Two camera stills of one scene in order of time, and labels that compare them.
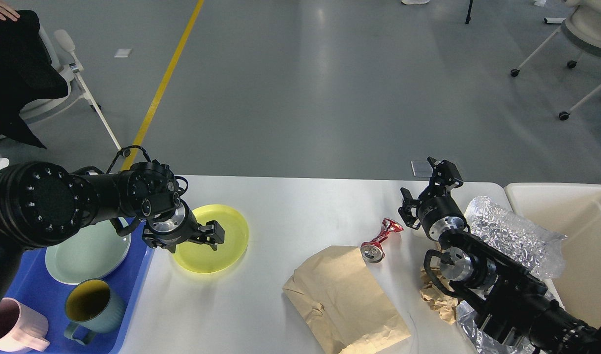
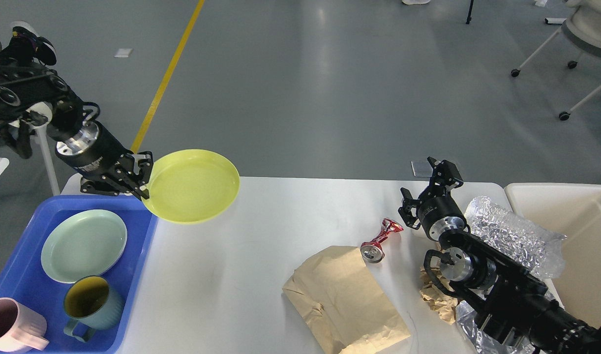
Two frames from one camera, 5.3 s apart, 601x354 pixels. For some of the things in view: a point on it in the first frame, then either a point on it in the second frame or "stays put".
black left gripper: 169,231 -> 100,159
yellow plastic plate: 202,257 -> 191,186
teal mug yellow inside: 93,306 stays put
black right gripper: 439,213 stays put
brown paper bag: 337,291 stays put
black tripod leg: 469,12 stays put
